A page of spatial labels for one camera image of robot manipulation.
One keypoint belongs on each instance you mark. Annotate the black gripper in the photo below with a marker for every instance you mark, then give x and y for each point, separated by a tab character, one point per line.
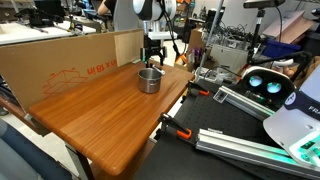
153	45

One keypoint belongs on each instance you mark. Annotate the orange black bar clamp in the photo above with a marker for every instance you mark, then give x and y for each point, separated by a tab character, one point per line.
183	134
203	93

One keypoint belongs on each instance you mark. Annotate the white VR controller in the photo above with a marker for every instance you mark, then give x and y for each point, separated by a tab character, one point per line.
283	62

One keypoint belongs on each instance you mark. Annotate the small brown cardboard box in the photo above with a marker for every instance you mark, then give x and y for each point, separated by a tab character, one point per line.
196	38

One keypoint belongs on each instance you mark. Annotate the aluminium extrusion rail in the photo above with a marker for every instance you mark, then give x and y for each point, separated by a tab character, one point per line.
233	146
240	102

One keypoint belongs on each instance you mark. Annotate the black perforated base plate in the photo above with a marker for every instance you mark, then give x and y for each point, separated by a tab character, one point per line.
213	113

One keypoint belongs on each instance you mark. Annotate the flattened cardboard box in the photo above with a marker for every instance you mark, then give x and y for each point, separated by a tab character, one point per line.
286	28

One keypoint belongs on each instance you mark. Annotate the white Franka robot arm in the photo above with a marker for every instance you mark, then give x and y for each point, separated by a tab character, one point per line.
293	130

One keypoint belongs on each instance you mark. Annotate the white VR headset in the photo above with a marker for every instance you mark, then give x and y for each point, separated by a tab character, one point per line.
265	70

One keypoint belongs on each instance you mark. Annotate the black camera tripod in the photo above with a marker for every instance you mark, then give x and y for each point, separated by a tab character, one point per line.
255	33

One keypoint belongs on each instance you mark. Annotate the black computer monitor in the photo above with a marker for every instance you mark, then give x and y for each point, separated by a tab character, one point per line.
49	8

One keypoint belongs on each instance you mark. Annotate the low wooden side table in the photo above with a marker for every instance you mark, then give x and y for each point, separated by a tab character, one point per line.
20	115

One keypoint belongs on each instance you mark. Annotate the brown cardboard sheet red print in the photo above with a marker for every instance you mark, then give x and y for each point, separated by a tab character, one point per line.
50	60

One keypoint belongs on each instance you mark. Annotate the long white table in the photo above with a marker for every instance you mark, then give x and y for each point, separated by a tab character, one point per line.
30	33

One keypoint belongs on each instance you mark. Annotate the black stereo camera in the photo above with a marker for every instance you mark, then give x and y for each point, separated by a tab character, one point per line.
263	4

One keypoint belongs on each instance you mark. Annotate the slanted silver metal pole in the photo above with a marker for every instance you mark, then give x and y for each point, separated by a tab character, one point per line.
210	36

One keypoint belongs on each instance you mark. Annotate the brown sleeved operator forearm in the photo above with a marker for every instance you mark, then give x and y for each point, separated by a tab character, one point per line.
311	71

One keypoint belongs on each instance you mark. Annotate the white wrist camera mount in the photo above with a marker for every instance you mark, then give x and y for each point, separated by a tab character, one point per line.
163	35

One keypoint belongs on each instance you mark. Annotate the orange white object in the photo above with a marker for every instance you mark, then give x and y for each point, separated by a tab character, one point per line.
180	60

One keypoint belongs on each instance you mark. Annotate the blue plastic bin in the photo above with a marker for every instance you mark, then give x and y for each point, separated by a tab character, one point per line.
276	48

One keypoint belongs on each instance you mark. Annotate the seated person black shirt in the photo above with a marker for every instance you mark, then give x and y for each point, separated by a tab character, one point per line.
107	5

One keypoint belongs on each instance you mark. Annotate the small stainless steel pot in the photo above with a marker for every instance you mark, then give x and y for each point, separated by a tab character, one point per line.
150	86

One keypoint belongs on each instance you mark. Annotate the black and white marker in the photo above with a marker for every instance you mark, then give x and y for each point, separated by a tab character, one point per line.
160	70

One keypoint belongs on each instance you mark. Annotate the operator hand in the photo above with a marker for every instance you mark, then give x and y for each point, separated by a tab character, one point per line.
290	71

